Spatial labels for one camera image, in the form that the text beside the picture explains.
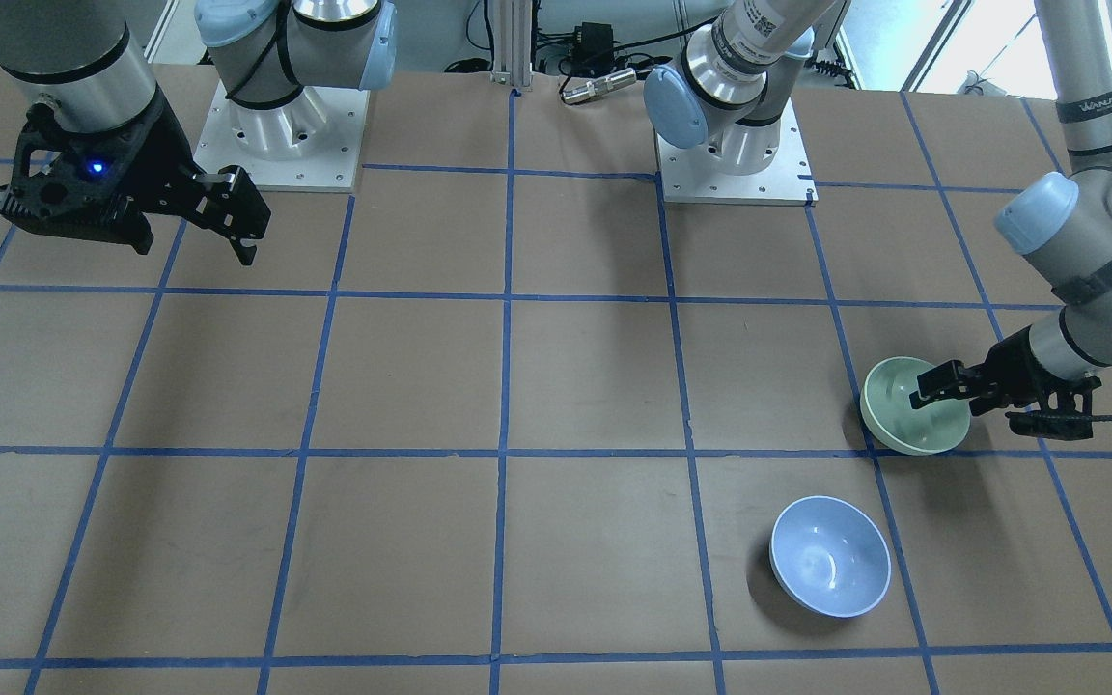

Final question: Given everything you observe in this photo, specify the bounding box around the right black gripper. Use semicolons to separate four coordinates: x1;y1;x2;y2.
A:
112;87;272;265

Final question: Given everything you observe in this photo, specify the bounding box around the silver metal cylinder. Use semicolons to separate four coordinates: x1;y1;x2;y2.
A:
559;68;637;106

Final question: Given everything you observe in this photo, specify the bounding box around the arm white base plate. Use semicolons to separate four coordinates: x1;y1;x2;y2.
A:
654;98;820;207
193;85;373;193

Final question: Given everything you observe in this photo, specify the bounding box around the green bowl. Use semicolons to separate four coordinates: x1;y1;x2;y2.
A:
858;356;974;455

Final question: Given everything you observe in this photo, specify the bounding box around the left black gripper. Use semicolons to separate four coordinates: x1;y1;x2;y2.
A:
909;332;1064;415

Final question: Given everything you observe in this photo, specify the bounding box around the blue bowl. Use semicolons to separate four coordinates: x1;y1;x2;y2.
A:
768;494;892;620

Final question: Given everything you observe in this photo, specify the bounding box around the aluminium frame post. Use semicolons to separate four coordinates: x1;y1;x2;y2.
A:
483;1;537;96

